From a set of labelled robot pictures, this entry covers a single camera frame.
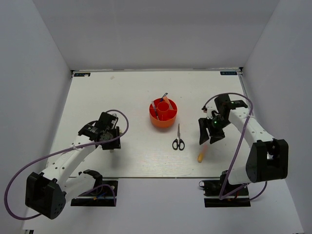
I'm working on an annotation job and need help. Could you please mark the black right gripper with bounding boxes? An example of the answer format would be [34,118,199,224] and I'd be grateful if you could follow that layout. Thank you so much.
[198,115,231,145]

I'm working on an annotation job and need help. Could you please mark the pink yellow highlighter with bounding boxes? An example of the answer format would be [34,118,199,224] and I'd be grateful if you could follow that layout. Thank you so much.
[197,144,208,163]

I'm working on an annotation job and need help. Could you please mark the blue ballpoint pen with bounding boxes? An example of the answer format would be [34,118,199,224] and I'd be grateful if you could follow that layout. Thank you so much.
[151,101,159,120]

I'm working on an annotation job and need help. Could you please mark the orange capped white highlighter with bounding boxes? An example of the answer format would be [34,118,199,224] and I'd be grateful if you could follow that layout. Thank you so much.
[163,96,177,112]

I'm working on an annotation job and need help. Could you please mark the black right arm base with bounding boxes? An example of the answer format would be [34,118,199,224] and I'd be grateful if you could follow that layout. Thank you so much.
[198,171,251,208]

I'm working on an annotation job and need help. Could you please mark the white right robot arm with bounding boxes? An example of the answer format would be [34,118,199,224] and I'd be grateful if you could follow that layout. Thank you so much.
[198,93,289,195]

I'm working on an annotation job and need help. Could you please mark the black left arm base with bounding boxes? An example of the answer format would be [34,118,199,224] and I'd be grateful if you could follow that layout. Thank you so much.
[70,170,118,207]

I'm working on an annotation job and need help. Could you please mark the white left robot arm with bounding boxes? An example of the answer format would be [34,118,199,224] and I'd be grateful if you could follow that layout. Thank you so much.
[25,112,121,219]

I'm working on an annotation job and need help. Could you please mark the orange round compartment container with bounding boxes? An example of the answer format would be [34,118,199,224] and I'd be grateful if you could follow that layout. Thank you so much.
[149,98,178,129]

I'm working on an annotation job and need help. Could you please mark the left blue corner label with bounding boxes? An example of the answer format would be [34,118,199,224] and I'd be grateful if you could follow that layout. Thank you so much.
[74,73,91,77]

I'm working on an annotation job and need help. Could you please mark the blue corner label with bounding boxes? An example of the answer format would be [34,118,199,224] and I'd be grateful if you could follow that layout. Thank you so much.
[220,71,237,76]
[74,73,91,77]

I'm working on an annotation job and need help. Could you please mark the right blue corner label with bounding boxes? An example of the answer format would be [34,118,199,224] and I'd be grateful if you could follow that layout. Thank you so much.
[220,71,237,76]

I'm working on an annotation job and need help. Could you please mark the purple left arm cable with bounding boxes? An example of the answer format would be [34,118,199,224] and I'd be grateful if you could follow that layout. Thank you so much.
[4,109,130,221]

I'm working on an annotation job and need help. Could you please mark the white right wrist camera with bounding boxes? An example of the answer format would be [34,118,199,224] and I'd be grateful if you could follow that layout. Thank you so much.
[202,106,215,119]

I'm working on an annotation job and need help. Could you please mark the black handled scissors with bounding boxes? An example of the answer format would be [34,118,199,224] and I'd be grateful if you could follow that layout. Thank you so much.
[172,124,185,151]

